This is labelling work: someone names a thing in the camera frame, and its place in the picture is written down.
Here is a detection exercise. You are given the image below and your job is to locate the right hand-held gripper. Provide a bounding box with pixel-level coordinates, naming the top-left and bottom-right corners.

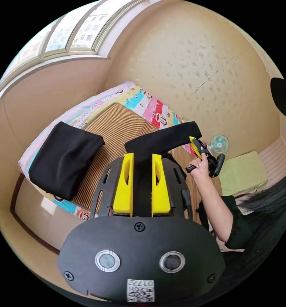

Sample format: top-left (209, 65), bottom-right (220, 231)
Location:
top-left (185, 136), bottom-right (221, 178)

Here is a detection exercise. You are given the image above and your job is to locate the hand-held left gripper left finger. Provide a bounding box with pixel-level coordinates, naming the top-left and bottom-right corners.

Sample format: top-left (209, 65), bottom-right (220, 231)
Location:
top-left (112, 153), bottom-right (135, 214)

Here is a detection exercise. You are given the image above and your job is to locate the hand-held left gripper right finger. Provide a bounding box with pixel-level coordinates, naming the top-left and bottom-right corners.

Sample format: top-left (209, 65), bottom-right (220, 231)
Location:
top-left (151, 153), bottom-right (171, 214)

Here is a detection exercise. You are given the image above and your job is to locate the black long sleeve shirt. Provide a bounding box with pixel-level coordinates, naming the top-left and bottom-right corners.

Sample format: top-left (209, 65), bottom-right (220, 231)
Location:
top-left (124, 121), bottom-right (203, 217)

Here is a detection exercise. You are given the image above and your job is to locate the person's right forearm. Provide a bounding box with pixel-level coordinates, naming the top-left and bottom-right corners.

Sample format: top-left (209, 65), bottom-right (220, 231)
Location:
top-left (192, 174), bottom-right (234, 243)

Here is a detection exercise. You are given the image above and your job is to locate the person's right hand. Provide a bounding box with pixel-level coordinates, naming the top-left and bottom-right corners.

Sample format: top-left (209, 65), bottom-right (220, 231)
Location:
top-left (189, 156), bottom-right (210, 179)

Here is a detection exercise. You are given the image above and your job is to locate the small green fan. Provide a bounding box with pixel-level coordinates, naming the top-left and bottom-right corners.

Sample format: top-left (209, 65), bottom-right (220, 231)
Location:
top-left (209, 134), bottom-right (230, 154)

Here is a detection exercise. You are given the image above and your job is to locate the green cushion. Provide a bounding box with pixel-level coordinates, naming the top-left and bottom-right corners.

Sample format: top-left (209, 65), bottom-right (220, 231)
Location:
top-left (218, 150), bottom-right (269, 198)

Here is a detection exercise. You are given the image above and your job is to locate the bed with mat and printed quilt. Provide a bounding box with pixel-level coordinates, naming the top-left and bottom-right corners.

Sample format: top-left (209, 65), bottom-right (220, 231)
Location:
top-left (17, 81), bottom-right (223, 226)

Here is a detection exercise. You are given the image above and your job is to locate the pile of black clothes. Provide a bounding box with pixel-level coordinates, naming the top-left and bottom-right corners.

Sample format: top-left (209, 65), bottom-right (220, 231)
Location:
top-left (28, 121), bottom-right (106, 202)

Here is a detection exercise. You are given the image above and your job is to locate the pale striped mat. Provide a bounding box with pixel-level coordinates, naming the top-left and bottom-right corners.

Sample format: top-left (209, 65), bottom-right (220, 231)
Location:
top-left (258, 136), bottom-right (286, 184)

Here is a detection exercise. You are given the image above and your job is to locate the person's body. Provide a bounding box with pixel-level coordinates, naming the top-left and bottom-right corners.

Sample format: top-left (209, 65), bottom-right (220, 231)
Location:
top-left (197, 77), bottom-right (286, 303)

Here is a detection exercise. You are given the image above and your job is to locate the window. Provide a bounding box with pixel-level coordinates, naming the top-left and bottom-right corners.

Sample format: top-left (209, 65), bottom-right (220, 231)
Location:
top-left (0, 0), bottom-right (144, 85)

